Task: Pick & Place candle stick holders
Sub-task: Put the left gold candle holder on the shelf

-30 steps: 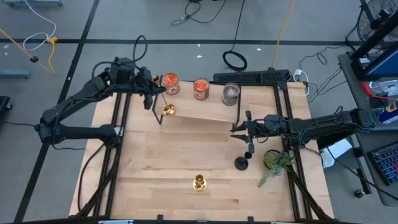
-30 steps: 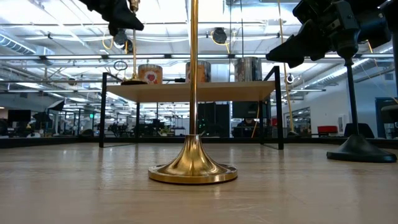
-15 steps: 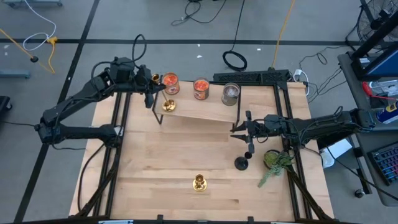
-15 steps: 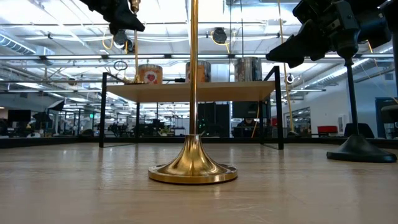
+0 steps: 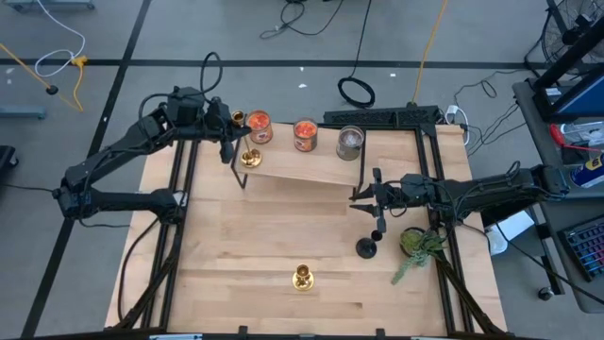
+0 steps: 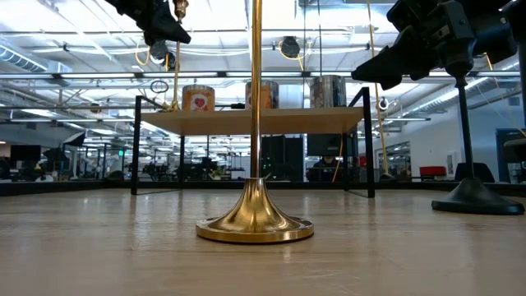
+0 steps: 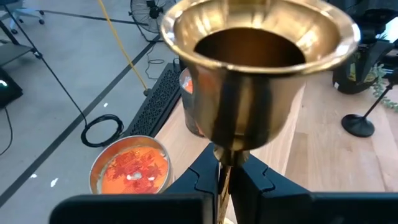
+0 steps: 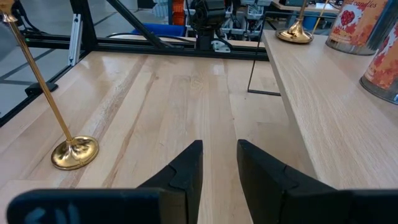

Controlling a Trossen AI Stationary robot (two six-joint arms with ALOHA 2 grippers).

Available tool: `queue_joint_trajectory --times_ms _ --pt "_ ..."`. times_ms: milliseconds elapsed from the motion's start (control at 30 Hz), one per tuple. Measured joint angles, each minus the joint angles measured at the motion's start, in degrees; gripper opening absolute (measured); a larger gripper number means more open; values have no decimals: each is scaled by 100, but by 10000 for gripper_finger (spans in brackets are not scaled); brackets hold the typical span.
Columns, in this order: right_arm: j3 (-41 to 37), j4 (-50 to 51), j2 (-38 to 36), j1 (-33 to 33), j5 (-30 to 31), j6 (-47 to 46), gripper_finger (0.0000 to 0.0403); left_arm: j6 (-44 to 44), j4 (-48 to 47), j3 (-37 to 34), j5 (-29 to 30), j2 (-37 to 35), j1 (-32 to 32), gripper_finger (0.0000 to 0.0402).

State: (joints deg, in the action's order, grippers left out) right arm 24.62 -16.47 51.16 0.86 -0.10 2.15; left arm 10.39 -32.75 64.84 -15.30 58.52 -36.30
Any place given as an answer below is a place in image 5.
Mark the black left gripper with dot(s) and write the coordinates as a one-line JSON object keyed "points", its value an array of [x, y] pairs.
{"points": [[216, 125]]}

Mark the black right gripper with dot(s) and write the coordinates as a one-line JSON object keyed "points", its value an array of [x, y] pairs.
{"points": [[406, 193]]}

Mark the orange candle jar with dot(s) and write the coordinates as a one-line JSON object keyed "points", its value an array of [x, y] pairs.
{"points": [[305, 130], [259, 123]]}

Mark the gold candlestick holder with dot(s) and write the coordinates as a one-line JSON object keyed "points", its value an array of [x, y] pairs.
{"points": [[251, 158], [302, 282]]}

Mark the black candlestick holder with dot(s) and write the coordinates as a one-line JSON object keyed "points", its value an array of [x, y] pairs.
{"points": [[366, 249]]}

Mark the grey candle jar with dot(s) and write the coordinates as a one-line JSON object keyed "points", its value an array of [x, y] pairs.
{"points": [[350, 139]]}

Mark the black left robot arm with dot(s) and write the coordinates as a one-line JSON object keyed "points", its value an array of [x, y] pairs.
{"points": [[118, 141]]}

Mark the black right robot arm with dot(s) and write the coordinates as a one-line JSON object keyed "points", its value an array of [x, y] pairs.
{"points": [[495, 191]]}

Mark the green potted succulent plant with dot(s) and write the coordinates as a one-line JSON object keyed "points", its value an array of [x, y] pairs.
{"points": [[417, 245]]}

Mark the wooden shelf with black legs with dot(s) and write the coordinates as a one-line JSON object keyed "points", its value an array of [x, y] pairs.
{"points": [[292, 165]]}

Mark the black power strip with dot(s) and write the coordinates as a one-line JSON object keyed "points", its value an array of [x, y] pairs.
{"points": [[377, 115]]}

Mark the white power adapter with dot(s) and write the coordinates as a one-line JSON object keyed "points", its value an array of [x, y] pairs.
{"points": [[453, 112]]}

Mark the grey side cart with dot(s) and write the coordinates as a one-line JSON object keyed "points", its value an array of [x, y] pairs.
{"points": [[538, 141]]}

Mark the small black plug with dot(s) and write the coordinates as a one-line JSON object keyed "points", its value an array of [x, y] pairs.
{"points": [[52, 90]]}

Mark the black caster wheel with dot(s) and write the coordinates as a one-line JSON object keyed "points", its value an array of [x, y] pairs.
{"points": [[546, 294]]}

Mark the grey floor bar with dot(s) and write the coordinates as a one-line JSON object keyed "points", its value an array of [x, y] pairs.
{"points": [[21, 112]]}

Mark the blue yellow spray can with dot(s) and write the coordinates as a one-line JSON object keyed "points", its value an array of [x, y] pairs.
{"points": [[587, 172]]}

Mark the backlit black keyboard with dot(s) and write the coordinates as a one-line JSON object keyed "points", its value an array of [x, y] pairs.
{"points": [[585, 245]]}

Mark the grey floor platform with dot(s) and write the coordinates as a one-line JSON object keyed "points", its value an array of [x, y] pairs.
{"points": [[47, 5]]}

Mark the clear plastic container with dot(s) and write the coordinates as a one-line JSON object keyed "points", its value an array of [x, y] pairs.
{"points": [[585, 132]]}

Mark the black floor object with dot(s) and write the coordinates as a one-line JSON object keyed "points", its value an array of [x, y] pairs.
{"points": [[5, 163]]}

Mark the blue screen monitor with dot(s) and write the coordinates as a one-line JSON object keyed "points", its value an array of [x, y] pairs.
{"points": [[585, 99]]}

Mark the black monitor stand beam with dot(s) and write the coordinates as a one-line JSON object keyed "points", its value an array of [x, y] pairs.
{"points": [[566, 59]]}

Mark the black aluminium table frame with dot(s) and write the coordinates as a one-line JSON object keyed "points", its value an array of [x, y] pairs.
{"points": [[428, 130]]}

